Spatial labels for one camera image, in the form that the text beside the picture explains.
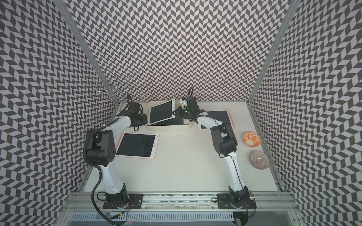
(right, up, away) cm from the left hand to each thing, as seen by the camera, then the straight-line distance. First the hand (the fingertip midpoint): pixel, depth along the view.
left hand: (145, 121), depth 99 cm
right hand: (+20, +5, -3) cm, 21 cm away
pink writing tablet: (+56, +4, +8) cm, 57 cm away
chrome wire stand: (-14, +19, -17) cm, 29 cm away
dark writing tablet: (+23, 0, +6) cm, 23 cm away
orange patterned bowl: (+74, -12, -5) cm, 75 cm away
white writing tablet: (+11, +7, 0) cm, 13 cm away
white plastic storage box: (+30, -3, -6) cm, 31 cm away
